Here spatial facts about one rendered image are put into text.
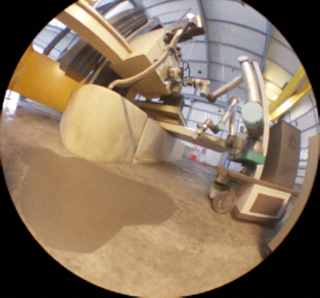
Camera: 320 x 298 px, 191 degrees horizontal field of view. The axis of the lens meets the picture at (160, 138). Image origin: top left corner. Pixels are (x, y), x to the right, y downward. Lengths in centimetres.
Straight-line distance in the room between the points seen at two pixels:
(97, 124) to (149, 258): 83
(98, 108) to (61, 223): 74
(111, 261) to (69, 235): 13
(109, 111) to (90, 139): 27
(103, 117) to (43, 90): 253
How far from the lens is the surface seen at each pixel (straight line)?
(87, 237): 37
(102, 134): 81
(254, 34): 857
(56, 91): 306
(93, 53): 148
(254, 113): 62
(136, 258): 36
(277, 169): 92
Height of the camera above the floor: 34
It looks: 3 degrees up
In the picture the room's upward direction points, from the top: 20 degrees clockwise
